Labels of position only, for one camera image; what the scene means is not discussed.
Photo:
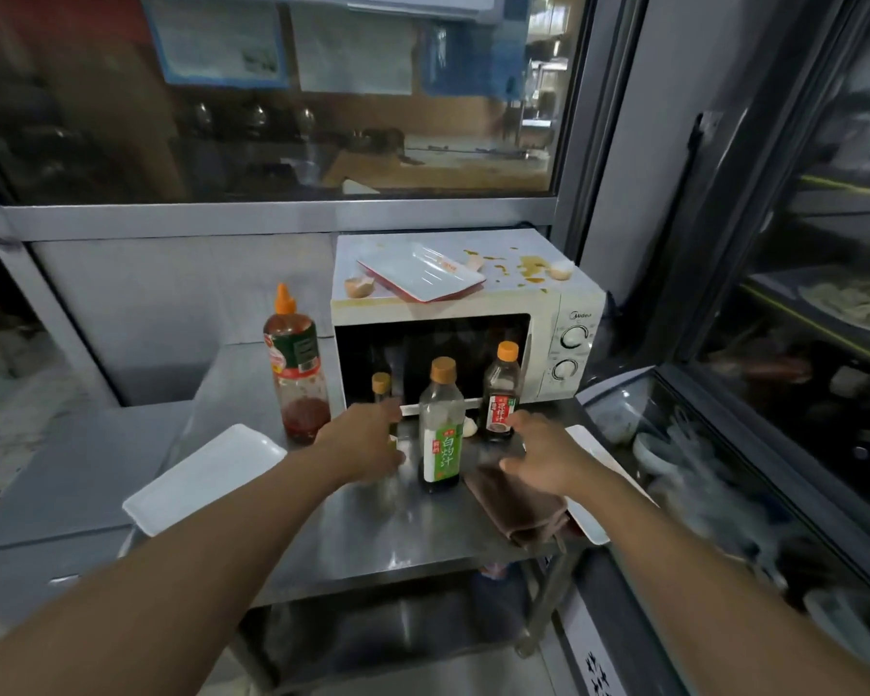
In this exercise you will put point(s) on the brown cloth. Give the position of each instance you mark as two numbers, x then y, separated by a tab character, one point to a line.
515	507

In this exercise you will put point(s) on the red sauce squeeze bottle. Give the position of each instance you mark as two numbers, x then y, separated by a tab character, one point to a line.
297	355

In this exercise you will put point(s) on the eggshell piece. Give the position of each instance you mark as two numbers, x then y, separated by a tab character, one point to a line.
561	270
359	286

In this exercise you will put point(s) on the garlic clove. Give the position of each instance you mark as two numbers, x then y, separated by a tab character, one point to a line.
470	427

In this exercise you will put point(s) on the white rectangular tray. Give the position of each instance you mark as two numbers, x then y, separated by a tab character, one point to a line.
203	478

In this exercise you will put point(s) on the plate of dumplings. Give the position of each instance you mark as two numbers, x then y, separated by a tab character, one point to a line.
855	300

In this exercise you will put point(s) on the person's right forearm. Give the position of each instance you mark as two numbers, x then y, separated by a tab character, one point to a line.
703	594

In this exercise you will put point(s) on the person's left hand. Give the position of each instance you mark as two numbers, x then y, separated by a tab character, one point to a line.
359	445

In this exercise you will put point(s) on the stainless steel table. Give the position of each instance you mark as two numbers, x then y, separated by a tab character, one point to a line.
377	529

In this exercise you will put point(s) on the clear green-label vinegar bottle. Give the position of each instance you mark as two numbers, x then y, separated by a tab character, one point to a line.
441	434

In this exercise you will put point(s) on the white paper notice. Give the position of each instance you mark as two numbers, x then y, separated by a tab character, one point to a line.
352	50

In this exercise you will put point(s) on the person's left thumb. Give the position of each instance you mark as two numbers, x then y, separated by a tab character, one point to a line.
399	460

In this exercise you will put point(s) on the blue poster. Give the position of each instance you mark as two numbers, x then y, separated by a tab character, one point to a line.
471	57

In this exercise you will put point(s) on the person's left forearm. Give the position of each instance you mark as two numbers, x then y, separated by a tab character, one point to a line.
152	587

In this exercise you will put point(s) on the aluminium window frame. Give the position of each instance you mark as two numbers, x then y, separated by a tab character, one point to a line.
275	218

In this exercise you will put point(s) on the glass display fridge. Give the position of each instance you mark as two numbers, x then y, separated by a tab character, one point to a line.
805	442

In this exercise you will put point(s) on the small yellow-capped bottle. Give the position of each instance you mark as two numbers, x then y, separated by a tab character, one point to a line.
382	387

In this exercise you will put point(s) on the low stainless steel counter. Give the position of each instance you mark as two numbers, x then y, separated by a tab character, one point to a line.
58	485

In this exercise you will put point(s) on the white microwave oven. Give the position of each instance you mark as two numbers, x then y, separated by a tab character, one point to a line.
551	311

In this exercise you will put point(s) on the blue-framed poster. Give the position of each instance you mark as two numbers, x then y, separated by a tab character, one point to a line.
214	39

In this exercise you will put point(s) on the person's right hand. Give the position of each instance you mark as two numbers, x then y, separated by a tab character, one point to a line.
555	463

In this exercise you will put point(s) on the dark red-label sauce bottle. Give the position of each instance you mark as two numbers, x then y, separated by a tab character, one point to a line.
501	398

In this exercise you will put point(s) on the white and red rectangular plate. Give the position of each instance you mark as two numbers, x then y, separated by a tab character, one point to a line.
420	271

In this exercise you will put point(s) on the person's right thumb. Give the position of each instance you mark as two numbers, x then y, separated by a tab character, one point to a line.
515	465

